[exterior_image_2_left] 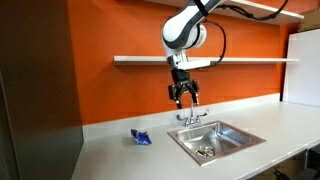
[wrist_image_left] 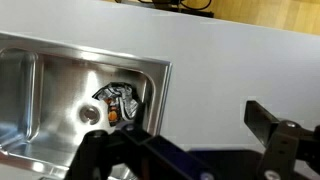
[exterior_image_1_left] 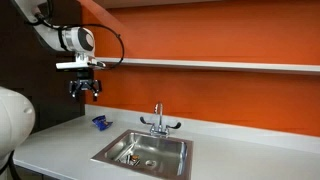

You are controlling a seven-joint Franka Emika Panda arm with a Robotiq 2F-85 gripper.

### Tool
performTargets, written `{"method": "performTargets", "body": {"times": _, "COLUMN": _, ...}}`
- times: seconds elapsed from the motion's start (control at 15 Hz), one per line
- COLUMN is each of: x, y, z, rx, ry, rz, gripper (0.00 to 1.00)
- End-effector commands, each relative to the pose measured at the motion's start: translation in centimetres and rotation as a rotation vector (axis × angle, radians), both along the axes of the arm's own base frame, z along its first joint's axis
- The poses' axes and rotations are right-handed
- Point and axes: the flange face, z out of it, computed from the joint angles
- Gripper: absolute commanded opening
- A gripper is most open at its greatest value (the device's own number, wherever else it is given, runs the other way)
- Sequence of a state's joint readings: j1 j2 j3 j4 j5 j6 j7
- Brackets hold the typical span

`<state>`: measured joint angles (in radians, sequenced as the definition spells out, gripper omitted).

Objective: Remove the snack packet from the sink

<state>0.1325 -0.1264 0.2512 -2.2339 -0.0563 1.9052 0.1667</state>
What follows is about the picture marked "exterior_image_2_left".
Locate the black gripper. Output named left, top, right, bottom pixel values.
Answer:
left=168, top=69, right=199, bottom=109

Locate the black white snack packet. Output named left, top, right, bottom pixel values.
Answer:
left=195, top=147, right=215, bottom=158

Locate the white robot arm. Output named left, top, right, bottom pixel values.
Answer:
left=161, top=0, right=226, bottom=109

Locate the stainless steel sink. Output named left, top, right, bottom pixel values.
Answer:
left=167, top=121, right=264, bottom=166

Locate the blue snack packet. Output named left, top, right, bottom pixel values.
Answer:
left=131, top=129, right=151, bottom=145

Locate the dark grey cabinet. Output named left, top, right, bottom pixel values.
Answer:
left=0, top=0, right=83, bottom=180

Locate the chrome faucet with handles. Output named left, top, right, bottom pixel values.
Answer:
left=176, top=100, right=209, bottom=128

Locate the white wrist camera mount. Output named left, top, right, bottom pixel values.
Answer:
left=177, top=60, right=210, bottom=70

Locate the white lower wall shelf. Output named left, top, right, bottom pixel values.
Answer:
left=113, top=56, right=299, bottom=65

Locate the white wall shelf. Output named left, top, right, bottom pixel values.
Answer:
left=113, top=56, right=299, bottom=65
left=144, top=0, right=304, bottom=25

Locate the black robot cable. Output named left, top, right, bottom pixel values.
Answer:
left=196, top=0, right=290, bottom=72

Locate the white upper wall shelf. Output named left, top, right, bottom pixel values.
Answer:
left=144, top=0, right=304, bottom=25

